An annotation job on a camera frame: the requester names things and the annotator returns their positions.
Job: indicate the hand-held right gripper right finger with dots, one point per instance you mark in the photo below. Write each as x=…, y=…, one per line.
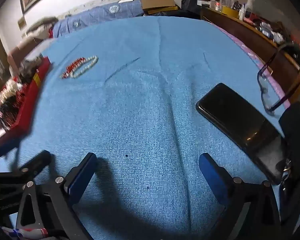
x=212, y=172

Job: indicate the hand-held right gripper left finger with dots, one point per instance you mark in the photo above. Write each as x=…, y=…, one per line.
x=82, y=175

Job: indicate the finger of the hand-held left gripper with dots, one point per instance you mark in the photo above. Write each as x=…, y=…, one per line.
x=40, y=161

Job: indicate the red-rimmed white tray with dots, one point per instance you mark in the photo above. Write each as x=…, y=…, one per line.
x=27, y=100

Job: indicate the striped cloth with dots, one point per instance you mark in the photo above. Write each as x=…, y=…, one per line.
x=22, y=232

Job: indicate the black smartphone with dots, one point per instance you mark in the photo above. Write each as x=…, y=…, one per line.
x=235, y=115

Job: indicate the white dotted scrunchie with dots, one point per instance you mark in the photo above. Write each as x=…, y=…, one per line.
x=8, y=88

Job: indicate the brown armchair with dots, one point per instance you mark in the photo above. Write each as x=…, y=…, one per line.
x=20, y=47

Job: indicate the grey brown jacket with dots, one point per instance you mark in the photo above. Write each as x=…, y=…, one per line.
x=37, y=27

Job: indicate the wooden desk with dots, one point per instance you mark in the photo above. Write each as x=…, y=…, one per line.
x=240, y=32

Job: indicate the pile of desk clutter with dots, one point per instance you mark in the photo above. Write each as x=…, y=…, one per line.
x=270, y=30

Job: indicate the blue checkered quilt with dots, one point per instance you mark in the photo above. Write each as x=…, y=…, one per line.
x=97, y=15

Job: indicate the yellow box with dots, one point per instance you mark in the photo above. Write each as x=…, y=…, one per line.
x=228, y=11

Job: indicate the dark bag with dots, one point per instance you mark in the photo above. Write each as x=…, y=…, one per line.
x=190, y=5

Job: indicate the white flat box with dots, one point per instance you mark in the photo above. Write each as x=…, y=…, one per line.
x=203, y=3

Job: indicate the white spray bottle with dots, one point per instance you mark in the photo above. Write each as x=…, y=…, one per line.
x=249, y=3

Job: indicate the glass jar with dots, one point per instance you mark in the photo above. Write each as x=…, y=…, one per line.
x=223, y=0

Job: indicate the brown cardboard box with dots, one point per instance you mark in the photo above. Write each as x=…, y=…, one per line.
x=156, y=2

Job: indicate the purple frame eyeglasses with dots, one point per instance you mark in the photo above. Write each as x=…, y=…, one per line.
x=260, y=78

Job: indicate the small wall plaque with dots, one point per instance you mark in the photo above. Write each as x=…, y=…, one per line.
x=21, y=23

